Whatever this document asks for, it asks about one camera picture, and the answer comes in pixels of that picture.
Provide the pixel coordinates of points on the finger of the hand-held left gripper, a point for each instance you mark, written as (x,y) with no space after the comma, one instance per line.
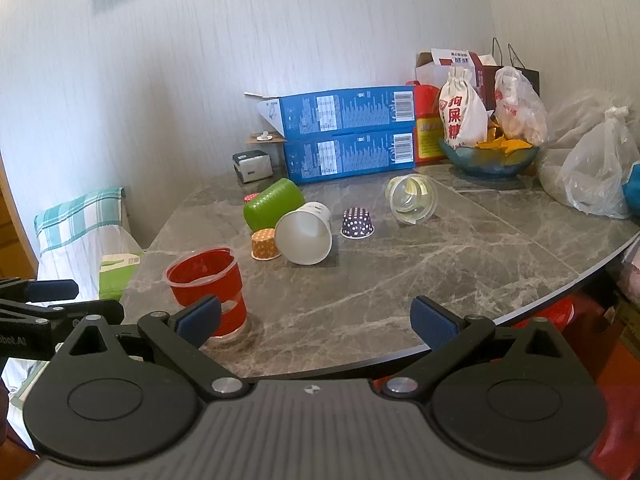
(60,327)
(50,291)

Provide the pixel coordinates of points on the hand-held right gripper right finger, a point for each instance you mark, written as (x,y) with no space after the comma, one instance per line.
(432,324)

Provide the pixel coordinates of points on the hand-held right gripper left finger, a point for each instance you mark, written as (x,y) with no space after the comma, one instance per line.
(200,319)

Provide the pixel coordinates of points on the white paper cup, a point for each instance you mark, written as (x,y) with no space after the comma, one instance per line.
(302,235)

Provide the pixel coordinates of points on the red transparent plastic cup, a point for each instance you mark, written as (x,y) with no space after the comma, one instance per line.
(220,277)

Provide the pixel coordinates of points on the orange dotted baking cup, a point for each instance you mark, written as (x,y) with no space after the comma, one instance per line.
(262,246)

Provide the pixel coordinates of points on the purple dotted baking cup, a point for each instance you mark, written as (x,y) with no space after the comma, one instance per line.
(357,223)

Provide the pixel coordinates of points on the clear glass cup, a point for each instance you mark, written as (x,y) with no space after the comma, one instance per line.
(412,200)

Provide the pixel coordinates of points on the red dotted baking cup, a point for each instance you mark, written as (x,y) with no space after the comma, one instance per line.
(250,197)

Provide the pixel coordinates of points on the green plastic cup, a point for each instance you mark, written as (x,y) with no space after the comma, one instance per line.
(270,205)

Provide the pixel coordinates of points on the white cushion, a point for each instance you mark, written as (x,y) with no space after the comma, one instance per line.
(70,265)

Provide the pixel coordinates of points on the green tissue box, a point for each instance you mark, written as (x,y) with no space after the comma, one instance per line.
(117,277)

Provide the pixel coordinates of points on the teal plaid cloth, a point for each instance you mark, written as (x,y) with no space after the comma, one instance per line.
(75,215)

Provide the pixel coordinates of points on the red plastic stool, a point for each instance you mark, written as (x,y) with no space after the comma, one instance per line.
(575,320)

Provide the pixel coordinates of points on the small black silver device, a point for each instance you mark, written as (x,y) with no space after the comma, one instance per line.
(252,166)

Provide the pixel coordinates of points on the blue glass bowl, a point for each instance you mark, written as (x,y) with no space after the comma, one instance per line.
(492,162)

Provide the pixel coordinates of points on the blue cardboard box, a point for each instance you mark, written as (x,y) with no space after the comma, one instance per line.
(340,110)
(350,157)

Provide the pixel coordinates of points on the red canister with yellow label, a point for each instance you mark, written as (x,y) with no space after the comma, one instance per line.
(426,135)

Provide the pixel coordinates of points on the orange snack pieces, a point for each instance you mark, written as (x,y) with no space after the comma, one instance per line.
(502,147)

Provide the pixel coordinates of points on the brown cardboard carton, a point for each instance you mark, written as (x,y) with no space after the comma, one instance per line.
(622,327)

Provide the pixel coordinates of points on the pink cloth bundle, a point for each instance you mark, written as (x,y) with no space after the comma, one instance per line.
(631,275)

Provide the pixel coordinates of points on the clear tied plastic bag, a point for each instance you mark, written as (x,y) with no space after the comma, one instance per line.
(597,170)

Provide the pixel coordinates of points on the clear printed plastic bag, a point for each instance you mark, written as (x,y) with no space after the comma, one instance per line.
(520,105)

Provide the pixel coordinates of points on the blue round object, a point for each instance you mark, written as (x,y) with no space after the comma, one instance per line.
(632,182)

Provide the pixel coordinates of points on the clear crumpled plastic bag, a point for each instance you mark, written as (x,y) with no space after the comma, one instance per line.
(575,115)

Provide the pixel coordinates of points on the dark red box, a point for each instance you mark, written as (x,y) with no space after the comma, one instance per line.
(486,75)

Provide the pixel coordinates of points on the white cardboard box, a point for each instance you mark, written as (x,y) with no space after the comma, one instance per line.
(440,67)

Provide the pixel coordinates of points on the black paper carrier bag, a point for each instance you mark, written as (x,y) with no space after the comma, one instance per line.
(530,77)

